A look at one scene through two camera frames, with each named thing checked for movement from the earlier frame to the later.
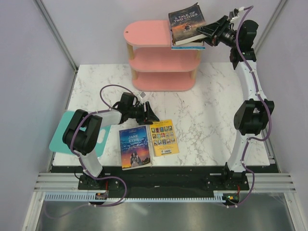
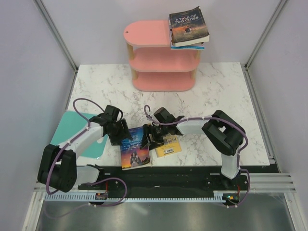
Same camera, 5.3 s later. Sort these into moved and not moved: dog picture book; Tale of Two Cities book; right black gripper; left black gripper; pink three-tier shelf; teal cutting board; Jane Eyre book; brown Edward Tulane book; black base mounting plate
Moved: left black gripper; brown Edward Tulane book; right black gripper
Not moved: teal cutting board; pink three-tier shelf; Tale of Two Cities book; Jane Eyre book; dog picture book; black base mounting plate
